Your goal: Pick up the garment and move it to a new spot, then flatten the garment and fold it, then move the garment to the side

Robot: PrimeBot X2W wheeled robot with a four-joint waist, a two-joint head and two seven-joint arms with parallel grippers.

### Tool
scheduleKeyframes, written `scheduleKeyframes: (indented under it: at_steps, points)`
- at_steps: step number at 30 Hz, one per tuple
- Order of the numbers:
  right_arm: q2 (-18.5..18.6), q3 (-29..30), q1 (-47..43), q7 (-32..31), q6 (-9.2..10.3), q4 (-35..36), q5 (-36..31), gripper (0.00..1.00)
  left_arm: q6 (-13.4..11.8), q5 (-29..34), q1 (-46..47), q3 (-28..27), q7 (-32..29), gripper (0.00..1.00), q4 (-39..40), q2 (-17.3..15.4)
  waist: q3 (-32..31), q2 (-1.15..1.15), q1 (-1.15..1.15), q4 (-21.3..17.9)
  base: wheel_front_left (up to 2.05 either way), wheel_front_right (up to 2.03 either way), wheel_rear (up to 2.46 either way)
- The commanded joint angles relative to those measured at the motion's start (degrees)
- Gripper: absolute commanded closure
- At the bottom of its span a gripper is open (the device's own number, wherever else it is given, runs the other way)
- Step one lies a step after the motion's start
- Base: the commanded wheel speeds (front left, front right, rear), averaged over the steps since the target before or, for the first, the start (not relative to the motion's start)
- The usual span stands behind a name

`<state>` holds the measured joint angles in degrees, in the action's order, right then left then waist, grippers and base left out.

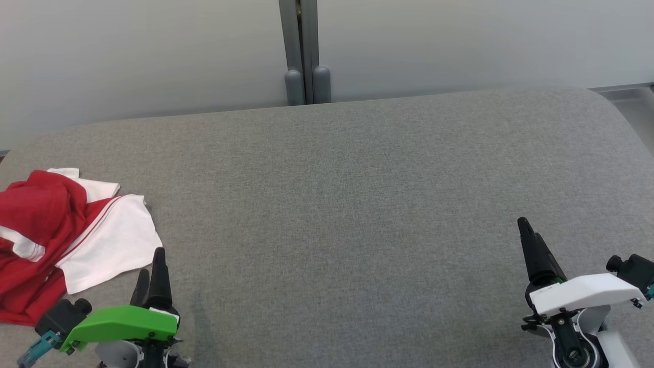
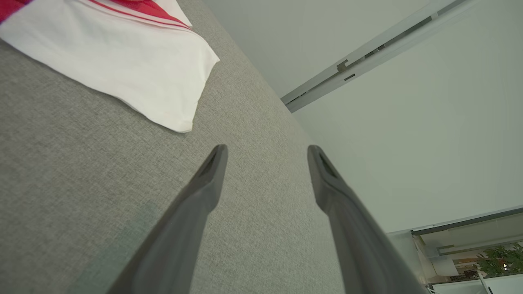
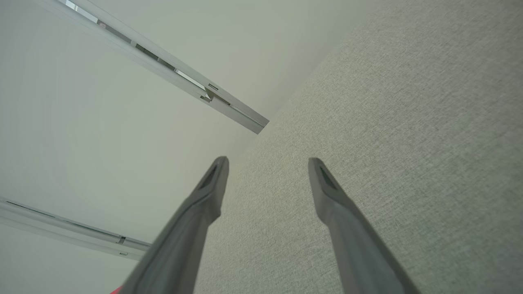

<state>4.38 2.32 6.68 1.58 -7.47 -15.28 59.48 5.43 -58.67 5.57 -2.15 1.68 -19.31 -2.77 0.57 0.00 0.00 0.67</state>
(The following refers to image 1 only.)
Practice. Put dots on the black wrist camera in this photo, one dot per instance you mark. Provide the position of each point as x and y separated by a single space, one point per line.
636 268
61 317

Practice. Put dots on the grey cylindrical post cap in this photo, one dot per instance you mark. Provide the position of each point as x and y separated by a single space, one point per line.
295 89
322 87

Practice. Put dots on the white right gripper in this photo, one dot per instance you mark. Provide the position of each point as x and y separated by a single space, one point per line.
582 292

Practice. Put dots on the grey partition frame post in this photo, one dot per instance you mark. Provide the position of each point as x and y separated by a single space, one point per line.
301 36

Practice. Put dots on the grey metal ledge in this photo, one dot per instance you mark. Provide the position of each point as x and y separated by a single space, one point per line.
623 88

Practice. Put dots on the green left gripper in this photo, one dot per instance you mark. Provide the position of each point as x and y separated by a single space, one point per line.
122 323

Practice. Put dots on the red white sleeved shirt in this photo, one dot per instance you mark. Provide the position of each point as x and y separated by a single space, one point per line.
117 240

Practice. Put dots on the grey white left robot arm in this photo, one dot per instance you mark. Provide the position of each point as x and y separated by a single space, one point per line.
117 357

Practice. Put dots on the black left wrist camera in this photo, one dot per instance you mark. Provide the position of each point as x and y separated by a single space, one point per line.
61 317

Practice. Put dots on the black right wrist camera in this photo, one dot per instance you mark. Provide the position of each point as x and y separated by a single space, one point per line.
636 268

